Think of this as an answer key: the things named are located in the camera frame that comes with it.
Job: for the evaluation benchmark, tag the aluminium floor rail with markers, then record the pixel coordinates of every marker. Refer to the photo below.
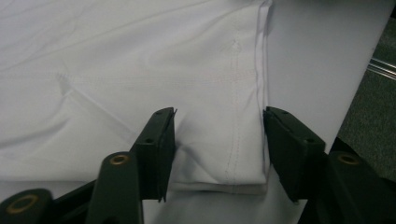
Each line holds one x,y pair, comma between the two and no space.
383,69

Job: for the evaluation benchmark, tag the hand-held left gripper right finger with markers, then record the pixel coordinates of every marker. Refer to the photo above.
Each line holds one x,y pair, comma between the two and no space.
292,155

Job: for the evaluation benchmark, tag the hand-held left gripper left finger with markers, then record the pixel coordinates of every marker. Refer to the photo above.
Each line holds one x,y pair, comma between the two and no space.
155,161

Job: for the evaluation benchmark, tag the white pants with black waistband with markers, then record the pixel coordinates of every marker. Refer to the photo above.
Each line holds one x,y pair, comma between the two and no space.
124,77

